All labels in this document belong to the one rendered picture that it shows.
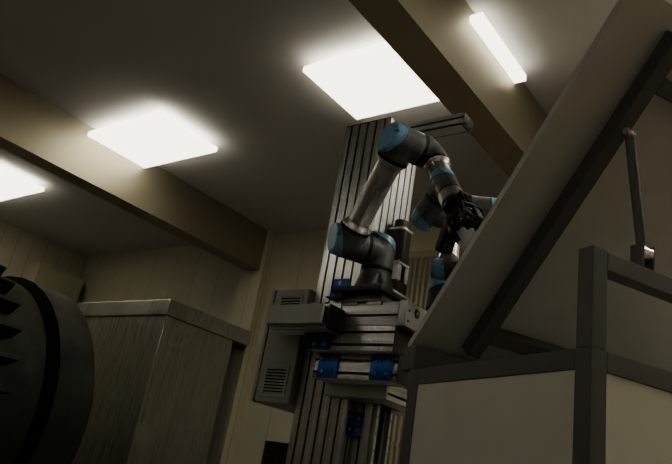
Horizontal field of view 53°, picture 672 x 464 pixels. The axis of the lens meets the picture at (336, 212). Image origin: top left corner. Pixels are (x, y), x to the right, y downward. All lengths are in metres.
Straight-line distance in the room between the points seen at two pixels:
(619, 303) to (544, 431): 0.73
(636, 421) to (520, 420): 0.21
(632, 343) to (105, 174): 4.69
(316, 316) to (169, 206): 4.11
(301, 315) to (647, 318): 1.11
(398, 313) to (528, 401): 0.97
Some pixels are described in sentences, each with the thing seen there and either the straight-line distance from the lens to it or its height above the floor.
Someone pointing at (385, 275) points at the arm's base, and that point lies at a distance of 2.46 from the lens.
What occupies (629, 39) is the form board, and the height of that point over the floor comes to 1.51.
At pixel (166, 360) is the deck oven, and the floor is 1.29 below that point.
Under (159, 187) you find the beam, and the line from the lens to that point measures 6.30.
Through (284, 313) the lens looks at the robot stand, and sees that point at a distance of 2.46.
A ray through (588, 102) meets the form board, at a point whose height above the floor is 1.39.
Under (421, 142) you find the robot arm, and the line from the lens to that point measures 2.34.
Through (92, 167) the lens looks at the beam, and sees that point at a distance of 5.92.
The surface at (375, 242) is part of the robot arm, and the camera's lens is 2.47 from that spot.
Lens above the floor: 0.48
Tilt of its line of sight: 22 degrees up
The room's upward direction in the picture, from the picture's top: 10 degrees clockwise
